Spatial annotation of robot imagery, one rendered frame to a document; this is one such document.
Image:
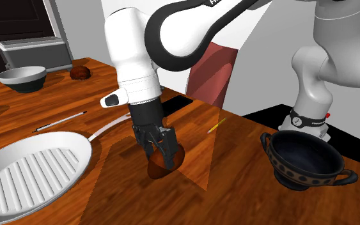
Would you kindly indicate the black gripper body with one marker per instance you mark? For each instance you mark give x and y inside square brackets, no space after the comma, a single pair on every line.
[145,113]

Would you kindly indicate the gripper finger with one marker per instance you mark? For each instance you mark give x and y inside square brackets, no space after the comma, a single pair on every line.
[144,137]
[169,149]

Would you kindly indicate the brown round potato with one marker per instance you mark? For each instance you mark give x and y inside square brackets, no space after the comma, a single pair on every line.
[158,162]

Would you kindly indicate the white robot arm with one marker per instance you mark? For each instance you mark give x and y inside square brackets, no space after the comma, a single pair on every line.
[129,46]

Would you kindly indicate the yellow pencil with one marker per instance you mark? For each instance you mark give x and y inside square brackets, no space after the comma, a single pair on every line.
[217,125]

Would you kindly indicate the red upright panel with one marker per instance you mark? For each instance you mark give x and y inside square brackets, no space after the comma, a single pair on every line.
[212,78]

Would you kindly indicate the dark brown round lump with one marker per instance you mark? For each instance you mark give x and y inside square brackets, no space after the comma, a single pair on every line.
[80,73]

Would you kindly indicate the white pen with black tip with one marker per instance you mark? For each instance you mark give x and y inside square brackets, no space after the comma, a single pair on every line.
[58,121]

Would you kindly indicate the white ribbed grill pan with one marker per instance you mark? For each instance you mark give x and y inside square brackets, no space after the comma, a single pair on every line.
[33,174]

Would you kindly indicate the grey box appliance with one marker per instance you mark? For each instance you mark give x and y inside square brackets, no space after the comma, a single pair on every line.
[34,54]

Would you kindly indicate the white bowl with dark base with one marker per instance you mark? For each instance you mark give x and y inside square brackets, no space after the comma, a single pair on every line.
[22,78]

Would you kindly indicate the black panelled door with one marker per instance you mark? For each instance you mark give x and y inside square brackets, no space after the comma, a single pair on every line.
[8,21]

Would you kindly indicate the black robot stand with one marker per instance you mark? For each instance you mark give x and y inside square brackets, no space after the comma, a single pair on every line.
[351,145]

